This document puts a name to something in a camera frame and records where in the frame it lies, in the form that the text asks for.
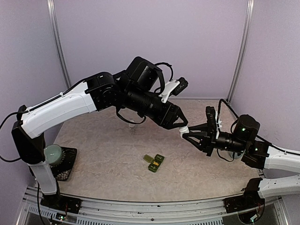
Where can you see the front aluminium rail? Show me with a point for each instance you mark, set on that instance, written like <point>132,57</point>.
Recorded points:
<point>199,212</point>

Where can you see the light blue mug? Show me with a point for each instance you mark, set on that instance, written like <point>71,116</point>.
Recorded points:
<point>235,155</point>

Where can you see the left aluminium frame post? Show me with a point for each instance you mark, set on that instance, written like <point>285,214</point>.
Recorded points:
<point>58,44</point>

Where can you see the small white pill bottle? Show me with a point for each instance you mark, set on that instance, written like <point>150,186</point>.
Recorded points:
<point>132,127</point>

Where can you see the green ceramic bowl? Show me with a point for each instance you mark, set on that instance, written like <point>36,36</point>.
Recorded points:
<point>53,154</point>

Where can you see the right aluminium frame post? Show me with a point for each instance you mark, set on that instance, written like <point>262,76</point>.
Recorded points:
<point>242,49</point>

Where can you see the green pill organizer box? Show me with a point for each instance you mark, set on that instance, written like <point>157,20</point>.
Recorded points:
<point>154,162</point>

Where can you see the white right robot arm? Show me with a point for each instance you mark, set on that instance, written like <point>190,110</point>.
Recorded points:
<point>256,152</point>

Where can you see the black square tray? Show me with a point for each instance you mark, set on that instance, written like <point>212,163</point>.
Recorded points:
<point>60,172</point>

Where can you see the aluminium frame post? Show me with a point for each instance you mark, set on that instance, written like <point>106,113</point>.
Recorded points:
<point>58,44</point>
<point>242,49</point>

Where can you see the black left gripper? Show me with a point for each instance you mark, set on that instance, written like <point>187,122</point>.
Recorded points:
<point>167,118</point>

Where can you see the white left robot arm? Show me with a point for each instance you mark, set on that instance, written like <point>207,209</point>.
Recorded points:
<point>141,88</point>

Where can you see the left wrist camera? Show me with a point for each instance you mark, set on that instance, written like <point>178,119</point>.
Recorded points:
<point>173,87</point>

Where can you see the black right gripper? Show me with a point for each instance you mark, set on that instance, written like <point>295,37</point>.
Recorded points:
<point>200,136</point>

